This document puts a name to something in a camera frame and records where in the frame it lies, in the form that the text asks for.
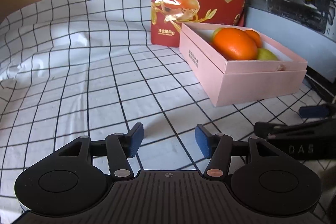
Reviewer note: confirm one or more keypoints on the yellow lemon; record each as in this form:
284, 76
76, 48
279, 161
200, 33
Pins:
215, 33

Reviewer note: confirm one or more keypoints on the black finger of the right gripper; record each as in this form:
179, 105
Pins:
318, 111
270, 130

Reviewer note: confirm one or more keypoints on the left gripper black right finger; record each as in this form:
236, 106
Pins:
219, 149

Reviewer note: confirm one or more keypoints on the computer monitor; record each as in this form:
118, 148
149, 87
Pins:
306, 27

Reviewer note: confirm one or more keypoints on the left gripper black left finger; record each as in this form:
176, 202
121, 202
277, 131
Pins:
118, 148

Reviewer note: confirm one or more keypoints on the pink cardboard box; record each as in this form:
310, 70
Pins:
230, 82

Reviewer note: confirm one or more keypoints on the white checkered tablecloth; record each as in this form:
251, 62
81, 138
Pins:
88, 67

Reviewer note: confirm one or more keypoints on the large orange fruit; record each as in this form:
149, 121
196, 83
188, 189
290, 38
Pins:
235, 44

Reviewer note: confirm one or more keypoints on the green pear in box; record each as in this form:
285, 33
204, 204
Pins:
264, 54

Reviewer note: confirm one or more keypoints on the mandarin orange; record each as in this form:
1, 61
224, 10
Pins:
255, 37

